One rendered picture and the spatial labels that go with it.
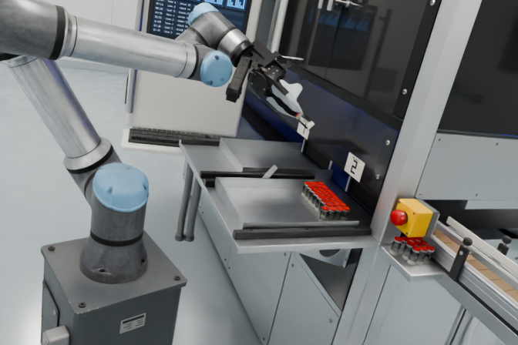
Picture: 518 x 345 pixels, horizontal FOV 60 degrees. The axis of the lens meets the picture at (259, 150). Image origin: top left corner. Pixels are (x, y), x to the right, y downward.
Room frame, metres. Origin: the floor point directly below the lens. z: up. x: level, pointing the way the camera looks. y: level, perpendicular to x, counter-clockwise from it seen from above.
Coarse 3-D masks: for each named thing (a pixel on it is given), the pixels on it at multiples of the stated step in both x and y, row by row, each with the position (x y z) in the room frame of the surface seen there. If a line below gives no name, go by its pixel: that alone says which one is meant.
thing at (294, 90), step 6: (282, 84) 1.04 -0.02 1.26; (288, 84) 1.05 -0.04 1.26; (294, 84) 1.05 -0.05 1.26; (276, 90) 1.03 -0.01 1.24; (288, 90) 1.04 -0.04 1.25; (294, 90) 1.04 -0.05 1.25; (300, 90) 1.04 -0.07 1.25; (282, 96) 1.02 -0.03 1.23; (288, 96) 1.01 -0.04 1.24; (294, 96) 1.03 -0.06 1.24; (288, 102) 1.01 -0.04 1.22; (294, 102) 1.01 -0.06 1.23; (294, 108) 1.01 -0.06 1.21; (300, 108) 1.02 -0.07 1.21
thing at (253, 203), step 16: (224, 192) 1.13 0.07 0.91; (240, 192) 1.21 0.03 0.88; (256, 192) 1.24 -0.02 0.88; (272, 192) 1.26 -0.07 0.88; (288, 192) 1.28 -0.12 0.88; (240, 208) 1.11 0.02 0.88; (256, 208) 1.13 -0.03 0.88; (272, 208) 1.15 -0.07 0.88; (288, 208) 1.17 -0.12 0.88; (304, 208) 1.19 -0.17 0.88; (240, 224) 0.99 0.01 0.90; (256, 224) 0.99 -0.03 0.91; (272, 224) 1.01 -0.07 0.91; (288, 224) 1.03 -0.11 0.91; (304, 224) 1.05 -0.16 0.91; (320, 224) 1.07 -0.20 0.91; (336, 224) 1.09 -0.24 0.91; (352, 224) 1.11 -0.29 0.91
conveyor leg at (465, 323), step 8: (464, 312) 0.95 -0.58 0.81; (456, 320) 0.97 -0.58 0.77; (464, 320) 0.95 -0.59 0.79; (472, 320) 0.94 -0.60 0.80; (456, 328) 0.96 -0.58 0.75; (464, 328) 0.95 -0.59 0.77; (472, 328) 0.94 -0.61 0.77; (448, 336) 0.97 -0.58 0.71; (456, 336) 0.95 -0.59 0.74; (464, 336) 0.94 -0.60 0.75; (472, 336) 0.95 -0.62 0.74; (448, 344) 0.96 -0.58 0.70; (456, 344) 0.95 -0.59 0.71; (464, 344) 0.94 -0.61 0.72
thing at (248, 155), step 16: (224, 144) 1.51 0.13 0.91; (240, 144) 1.60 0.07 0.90; (256, 144) 1.62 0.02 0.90; (272, 144) 1.65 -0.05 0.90; (288, 144) 1.68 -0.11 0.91; (240, 160) 1.47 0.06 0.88; (256, 160) 1.50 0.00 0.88; (272, 160) 1.53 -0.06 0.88; (288, 160) 1.57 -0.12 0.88; (304, 160) 1.60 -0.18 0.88; (320, 176) 1.45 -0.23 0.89
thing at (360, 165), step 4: (348, 156) 1.28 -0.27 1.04; (352, 156) 1.27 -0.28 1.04; (348, 160) 1.28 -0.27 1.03; (352, 160) 1.26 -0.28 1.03; (356, 160) 1.25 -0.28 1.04; (360, 160) 1.23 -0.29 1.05; (348, 164) 1.27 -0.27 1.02; (352, 164) 1.26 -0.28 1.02; (360, 164) 1.23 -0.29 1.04; (364, 164) 1.21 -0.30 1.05; (348, 168) 1.27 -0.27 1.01; (352, 168) 1.25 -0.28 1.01; (356, 168) 1.24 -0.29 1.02; (360, 168) 1.22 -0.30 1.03; (348, 172) 1.26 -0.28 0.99; (356, 172) 1.23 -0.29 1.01; (360, 172) 1.22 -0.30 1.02; (352, 176) 1.24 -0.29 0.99; (356, 176) 1.23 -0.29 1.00; (360, 176) 1.21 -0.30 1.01
